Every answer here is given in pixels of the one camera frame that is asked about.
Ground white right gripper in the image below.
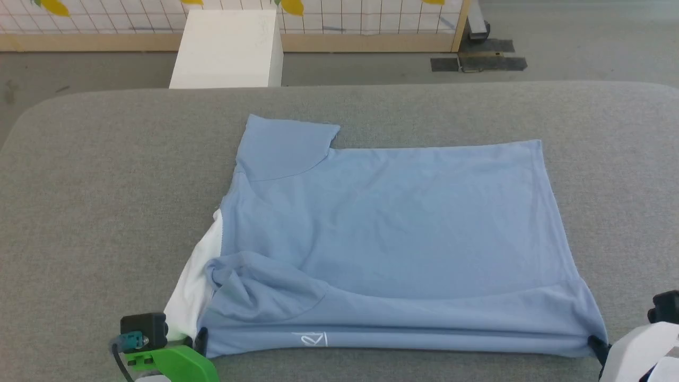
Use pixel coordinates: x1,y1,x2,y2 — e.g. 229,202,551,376
587,320,679,382

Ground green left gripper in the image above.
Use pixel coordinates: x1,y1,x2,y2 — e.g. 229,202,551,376
126,327,220,382

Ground light blue t-shirt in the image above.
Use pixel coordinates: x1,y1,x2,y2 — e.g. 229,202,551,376
163,114,610,359

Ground grey fabric sofa cushion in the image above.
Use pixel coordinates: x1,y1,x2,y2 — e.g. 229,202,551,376
0,81,679,382

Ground white box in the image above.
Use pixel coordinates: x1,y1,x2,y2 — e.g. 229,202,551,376
169,10,284,89

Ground long black floor tape strip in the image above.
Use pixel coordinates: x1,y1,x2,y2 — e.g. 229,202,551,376
430,53,528,73

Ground grey metal stand foot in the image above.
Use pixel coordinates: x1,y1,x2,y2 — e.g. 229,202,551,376
466,0,492,42

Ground wooden framed grid panel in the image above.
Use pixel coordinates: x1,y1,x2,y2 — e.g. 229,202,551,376
0,0,472,53

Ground black cable with teal plug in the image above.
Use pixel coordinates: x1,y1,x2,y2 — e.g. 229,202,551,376
110,331,150,382

